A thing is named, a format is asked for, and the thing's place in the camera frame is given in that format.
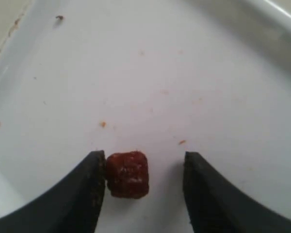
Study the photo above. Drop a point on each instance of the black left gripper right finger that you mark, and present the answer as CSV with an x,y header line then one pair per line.
x,y
217,206

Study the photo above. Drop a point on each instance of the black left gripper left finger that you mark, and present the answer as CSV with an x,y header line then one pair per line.
x,y
73,205

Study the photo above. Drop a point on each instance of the brown meatball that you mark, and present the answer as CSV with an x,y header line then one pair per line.
x,y
127,175

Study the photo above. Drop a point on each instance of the white rectangular plastic tray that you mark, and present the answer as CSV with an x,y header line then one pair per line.
x,y
162,77

